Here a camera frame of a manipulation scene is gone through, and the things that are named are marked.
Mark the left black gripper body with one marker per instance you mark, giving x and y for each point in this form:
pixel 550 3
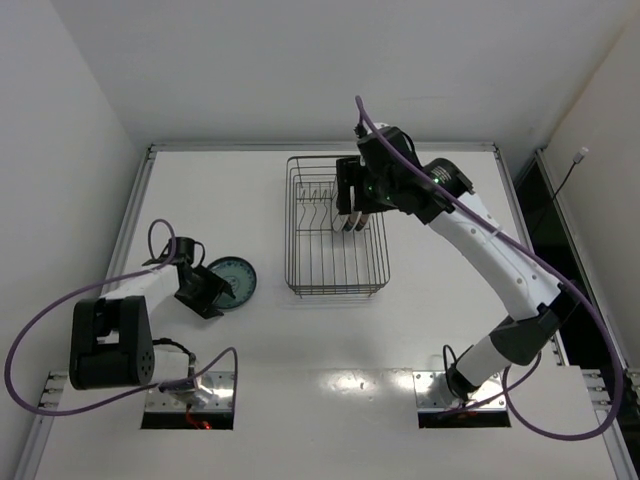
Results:
pixel 201 292

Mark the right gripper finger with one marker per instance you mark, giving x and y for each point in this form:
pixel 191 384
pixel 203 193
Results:
pixel 347 169
pixel 366 200

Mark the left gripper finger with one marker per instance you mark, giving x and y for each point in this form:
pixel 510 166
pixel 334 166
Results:
pixel 214 285
pixel 203 308

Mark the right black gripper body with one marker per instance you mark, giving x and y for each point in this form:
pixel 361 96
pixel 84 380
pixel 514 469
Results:
pixel 347 186

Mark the green red rimmed plate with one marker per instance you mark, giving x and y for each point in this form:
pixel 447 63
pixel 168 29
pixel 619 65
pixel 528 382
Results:
pixel 352 222
pixel 362 222

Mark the blue floral green plate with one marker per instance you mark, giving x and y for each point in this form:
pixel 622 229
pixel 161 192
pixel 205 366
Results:
pixel 240 275

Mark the white plate green line rim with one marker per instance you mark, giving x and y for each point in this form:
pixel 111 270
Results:
pixel 341 223

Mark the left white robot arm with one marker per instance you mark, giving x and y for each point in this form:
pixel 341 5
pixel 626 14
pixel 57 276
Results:
pixel 111 340

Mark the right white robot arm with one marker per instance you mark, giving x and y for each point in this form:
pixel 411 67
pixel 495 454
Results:
pixel 536 302

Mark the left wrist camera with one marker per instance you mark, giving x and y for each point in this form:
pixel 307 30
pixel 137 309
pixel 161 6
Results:
pixel 187 250

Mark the grey wire dish rack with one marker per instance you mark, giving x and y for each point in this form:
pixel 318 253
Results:
pixel 319 261

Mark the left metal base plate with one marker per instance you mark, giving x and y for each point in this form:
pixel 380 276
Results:
pixel 213 392

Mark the metal base plate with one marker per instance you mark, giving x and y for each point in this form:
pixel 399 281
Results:
pixel 213 392
pixel 433 396

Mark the black wall cable white plug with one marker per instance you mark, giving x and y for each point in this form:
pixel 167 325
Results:
pixel 578 157

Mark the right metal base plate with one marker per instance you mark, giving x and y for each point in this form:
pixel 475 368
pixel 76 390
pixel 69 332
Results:
pixel 433 396

